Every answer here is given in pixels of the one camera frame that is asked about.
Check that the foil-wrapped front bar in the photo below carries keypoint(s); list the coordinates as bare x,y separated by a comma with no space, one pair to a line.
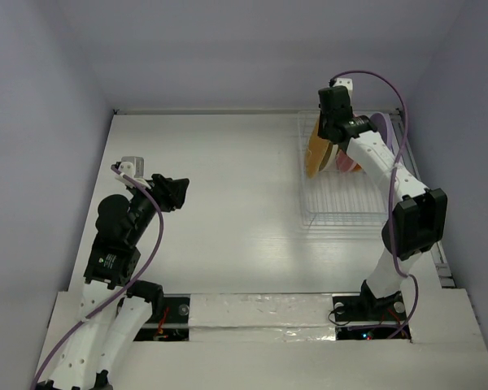
263,318

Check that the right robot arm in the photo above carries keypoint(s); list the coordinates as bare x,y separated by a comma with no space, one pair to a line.
416,213

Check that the cream round plate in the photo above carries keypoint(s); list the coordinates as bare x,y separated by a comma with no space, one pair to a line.
329,157

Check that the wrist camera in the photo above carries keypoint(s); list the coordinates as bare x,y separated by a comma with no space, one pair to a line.
132,166
345,82

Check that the purple round plate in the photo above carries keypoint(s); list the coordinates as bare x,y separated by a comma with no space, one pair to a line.
385,128

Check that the pink round plate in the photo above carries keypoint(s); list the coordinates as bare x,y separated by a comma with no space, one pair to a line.
345,164

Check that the white wire dish rack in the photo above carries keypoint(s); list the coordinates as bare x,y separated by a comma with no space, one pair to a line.
335,199

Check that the square woven bamboo plate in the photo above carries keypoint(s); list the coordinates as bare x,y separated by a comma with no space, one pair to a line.
315,151

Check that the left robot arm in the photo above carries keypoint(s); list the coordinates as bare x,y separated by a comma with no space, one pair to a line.
115,301

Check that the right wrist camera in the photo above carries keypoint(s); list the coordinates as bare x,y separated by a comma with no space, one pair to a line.
345,82

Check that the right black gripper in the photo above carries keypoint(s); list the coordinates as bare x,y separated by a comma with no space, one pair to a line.
329,132

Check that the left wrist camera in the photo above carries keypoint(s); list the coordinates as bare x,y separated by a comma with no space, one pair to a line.
132,166

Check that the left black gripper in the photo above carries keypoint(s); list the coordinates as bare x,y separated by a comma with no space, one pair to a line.
175,189

